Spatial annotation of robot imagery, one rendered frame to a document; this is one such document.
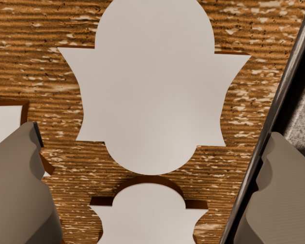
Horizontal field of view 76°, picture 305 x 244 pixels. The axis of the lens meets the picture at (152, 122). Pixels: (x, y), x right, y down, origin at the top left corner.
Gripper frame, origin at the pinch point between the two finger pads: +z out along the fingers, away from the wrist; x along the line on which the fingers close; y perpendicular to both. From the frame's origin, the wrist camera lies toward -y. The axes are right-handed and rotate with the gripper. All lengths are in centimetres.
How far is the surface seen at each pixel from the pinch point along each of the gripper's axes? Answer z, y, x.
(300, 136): 5.5, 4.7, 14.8
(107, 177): 3.4, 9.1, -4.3
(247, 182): 5.1, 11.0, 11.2
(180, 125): 2.4, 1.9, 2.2
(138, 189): 2.2, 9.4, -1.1
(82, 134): 2.3, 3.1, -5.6
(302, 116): 5.6, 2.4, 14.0
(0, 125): 2.3, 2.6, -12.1
